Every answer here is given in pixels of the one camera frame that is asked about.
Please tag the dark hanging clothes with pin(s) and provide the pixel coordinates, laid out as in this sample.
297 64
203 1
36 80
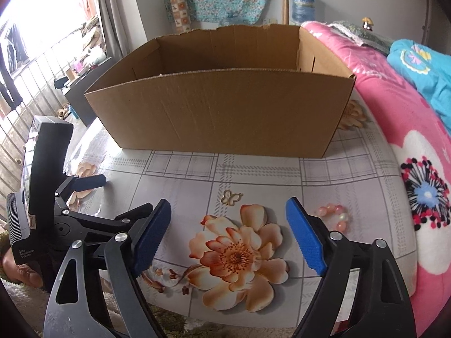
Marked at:
10 52

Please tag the small mushroom figure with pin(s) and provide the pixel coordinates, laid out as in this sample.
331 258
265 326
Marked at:
367 24

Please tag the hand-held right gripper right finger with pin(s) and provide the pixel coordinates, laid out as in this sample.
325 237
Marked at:
306 239

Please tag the beige sandals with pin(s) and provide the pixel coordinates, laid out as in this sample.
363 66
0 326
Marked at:
64 112

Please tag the orange patterned roll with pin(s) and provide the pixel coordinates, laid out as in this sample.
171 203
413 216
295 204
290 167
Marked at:
180 12

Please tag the blue garment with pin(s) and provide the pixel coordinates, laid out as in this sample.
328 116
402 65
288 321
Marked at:
422 74

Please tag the green fluffy cloth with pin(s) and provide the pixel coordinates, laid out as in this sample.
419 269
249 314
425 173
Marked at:
172 318

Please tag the wall pipe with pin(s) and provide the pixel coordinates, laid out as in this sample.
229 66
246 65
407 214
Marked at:
427 10

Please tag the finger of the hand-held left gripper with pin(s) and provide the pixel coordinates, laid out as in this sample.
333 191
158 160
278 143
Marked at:
90 181
119 222

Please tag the dark cabinet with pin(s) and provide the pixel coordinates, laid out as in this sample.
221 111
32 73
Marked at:
77 102

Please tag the blue water jug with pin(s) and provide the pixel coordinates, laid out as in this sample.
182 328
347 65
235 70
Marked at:
303 5

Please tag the grey lace pillow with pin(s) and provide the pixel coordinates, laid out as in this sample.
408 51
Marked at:
356 33

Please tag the balcony railing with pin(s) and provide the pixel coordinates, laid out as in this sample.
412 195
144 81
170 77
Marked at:
42 70

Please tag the gold butterfly charm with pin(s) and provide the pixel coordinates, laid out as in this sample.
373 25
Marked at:
231 197

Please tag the person's left hand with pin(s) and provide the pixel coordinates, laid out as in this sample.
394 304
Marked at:
21 269

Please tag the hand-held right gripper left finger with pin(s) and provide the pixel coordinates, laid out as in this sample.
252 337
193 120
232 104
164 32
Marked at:
151 239

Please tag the wooden chair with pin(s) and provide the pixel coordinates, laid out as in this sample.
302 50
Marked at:
284 7

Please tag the brown cardboard box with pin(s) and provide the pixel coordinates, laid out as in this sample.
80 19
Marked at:
229 112

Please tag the pink floral blanket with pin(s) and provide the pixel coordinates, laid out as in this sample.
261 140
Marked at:
387 95

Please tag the grey curtain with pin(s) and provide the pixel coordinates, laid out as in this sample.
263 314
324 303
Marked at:
119 17

